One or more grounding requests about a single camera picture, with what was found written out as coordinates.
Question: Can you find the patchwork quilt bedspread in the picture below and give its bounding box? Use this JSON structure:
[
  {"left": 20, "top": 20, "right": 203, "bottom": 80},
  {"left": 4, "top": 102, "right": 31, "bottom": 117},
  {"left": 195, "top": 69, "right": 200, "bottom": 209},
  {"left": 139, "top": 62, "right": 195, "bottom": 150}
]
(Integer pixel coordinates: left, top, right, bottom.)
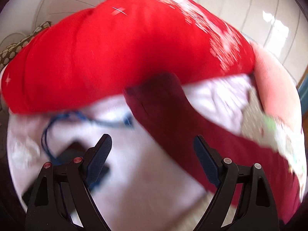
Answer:
[{"left": 241, "top": 87, "right": 307, "bottom": 200}]

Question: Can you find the white sheet with blue cord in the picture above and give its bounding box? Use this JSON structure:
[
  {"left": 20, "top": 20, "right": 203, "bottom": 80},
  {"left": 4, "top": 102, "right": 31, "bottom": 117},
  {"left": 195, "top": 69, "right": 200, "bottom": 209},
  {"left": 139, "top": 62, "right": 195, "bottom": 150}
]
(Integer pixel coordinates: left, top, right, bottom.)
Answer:
[{"left": 7, "top": 74, "right": 251, "bottom": 230}]

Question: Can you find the white round headboard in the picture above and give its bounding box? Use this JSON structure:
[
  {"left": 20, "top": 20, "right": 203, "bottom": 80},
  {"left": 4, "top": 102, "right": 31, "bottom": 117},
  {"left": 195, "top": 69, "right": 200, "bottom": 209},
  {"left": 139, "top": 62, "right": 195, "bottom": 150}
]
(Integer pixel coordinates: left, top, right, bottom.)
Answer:
[{"left": 1, "top": 0, "right": 104, "bottom": 49}]

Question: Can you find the red snowflake pillow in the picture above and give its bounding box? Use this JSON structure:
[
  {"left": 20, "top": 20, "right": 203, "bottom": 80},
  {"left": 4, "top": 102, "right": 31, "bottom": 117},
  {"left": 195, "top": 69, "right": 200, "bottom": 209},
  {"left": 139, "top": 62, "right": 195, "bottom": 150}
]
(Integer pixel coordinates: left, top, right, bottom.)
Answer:
[{"left": 1, "top": 0, "right": 255, "bottom": 114}]

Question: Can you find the brown heart pattern cloth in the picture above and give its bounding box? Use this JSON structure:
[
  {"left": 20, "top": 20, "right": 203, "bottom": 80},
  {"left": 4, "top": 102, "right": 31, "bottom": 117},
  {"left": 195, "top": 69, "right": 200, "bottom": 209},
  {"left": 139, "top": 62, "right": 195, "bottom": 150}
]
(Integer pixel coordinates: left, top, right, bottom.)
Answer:
[{"left": 0, "top": 21, "right": 52, "bottom": 71}]

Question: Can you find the white wardrobe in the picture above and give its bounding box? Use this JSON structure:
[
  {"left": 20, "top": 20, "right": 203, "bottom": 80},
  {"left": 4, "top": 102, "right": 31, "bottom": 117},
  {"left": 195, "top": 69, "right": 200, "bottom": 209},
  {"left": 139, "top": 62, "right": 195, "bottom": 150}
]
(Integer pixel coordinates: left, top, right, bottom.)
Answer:
[{"left": 194, "top": 0, "right": 307, "bottom": 82}]

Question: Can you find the dark red small garment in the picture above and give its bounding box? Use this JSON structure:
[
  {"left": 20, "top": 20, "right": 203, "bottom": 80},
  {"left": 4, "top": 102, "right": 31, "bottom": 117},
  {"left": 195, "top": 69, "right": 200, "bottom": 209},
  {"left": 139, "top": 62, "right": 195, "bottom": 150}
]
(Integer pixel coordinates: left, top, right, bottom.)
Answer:
[{"left": 124, "top": 74, "right": 300, "bottom": 223}]

